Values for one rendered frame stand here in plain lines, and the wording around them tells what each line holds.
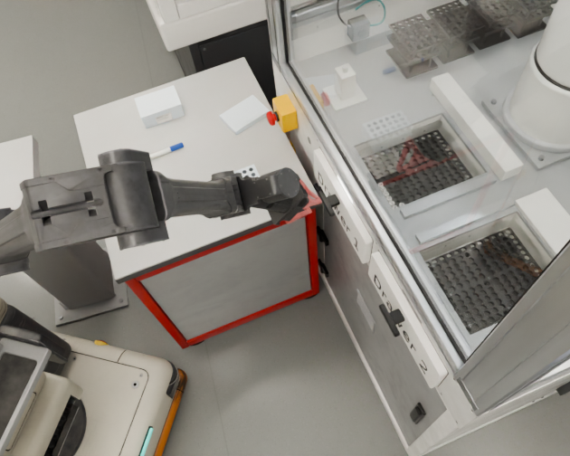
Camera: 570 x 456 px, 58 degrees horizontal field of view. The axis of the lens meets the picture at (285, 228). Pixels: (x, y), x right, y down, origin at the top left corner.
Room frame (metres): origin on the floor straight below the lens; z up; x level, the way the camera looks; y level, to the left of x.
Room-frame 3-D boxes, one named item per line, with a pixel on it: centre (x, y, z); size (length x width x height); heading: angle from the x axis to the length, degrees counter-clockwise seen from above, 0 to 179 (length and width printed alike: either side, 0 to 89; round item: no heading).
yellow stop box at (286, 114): (0.97, -0.05, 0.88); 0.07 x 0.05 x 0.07; 14
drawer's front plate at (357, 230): (0.65, -0.14, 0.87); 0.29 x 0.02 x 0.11; 14
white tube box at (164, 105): (1.15, 0.32, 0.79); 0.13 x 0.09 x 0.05; 104
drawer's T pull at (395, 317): (0.34, -0.20, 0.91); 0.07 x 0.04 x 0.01; 14
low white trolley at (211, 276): (0.97, 0.25, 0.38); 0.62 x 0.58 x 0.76; 14
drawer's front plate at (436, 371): (0.35, -0.22, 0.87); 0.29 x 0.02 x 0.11; 14
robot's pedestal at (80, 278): (0.99, 0.85, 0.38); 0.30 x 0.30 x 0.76; 8
